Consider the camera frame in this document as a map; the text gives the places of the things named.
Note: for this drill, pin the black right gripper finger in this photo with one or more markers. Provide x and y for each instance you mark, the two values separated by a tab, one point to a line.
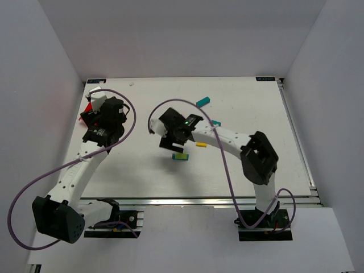
165	143
178	148

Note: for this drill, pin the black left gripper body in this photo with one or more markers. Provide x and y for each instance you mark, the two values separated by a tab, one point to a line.
87	115

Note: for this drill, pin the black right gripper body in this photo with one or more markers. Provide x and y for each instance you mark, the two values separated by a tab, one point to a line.
170	143

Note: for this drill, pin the red plastic bin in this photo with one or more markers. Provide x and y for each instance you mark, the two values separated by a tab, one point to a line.
86	109

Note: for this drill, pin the small teal wood block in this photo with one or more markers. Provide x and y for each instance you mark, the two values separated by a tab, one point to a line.
216	123

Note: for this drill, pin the lime green wood block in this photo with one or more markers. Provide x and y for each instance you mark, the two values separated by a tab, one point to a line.
181	156

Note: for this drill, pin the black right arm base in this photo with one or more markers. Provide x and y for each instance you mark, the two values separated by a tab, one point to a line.
267	230

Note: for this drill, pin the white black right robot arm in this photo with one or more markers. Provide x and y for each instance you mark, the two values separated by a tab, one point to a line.
258	158

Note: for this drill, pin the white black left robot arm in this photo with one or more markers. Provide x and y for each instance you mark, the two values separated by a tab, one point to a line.
56	214

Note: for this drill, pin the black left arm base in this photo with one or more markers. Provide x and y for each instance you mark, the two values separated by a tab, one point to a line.
106	218

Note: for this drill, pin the long teal wood block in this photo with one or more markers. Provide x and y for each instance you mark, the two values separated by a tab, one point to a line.
173	157

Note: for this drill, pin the yellow wood block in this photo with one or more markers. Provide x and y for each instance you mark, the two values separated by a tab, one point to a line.
201	144

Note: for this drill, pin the teal wood block far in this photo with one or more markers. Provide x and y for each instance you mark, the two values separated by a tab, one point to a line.
202	102

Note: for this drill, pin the blue label sticker left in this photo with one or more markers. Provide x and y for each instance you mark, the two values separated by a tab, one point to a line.
96	81

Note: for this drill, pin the blue label sticker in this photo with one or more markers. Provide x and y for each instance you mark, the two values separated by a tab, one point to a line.
265	78
96	81

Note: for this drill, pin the blue label sticker right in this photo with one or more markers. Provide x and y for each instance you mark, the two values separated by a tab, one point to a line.
265	78

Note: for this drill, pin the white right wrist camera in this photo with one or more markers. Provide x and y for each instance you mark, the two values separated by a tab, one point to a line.
157	127

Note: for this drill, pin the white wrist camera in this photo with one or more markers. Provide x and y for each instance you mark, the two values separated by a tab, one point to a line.
96	97
157	127

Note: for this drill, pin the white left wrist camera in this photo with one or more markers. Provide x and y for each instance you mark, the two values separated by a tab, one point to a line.
96	97

